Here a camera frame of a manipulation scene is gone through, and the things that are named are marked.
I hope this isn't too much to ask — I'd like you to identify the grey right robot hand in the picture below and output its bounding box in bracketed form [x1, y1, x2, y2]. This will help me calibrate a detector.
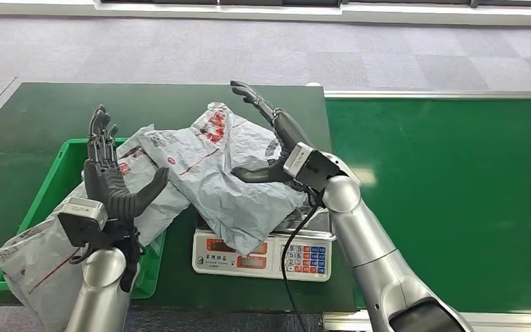
[230, 80, 315, 184]

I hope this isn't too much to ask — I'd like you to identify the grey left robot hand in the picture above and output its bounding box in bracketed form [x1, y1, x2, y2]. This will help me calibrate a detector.
[83, 104, 170, 222]

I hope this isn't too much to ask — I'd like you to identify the green conveyor belt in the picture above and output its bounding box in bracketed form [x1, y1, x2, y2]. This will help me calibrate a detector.
[325, 98, 531, 315]

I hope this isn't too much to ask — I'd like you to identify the green plastic bin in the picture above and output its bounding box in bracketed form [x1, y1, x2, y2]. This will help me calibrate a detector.
[0, 137, 168, 299]

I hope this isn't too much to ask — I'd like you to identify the grey plastic mailer, red line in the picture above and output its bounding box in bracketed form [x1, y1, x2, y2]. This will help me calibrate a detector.
[0, 215, 93, 332]

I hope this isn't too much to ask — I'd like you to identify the white electronic weighing scale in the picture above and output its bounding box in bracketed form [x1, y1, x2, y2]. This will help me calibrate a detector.
[192, 208, 337, 283]

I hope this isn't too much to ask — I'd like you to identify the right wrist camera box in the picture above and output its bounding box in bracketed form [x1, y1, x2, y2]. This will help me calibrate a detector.
[283, 142, 344, 194]

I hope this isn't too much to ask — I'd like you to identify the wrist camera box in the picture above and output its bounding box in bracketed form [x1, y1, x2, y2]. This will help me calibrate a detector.
[57, 196, 109, 250]
[283, 142, 344, 194]

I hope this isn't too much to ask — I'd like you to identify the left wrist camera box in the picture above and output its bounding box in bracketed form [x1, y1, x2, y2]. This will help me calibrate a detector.
[57, 196, 109, 250]

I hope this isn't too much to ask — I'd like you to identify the black cable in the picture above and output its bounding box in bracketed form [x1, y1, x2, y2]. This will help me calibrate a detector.
[280, 201, 324, 332]

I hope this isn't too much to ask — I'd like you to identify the silver conveyor frame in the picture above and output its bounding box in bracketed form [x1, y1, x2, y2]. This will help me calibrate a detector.
[322, 89, 531, 332]

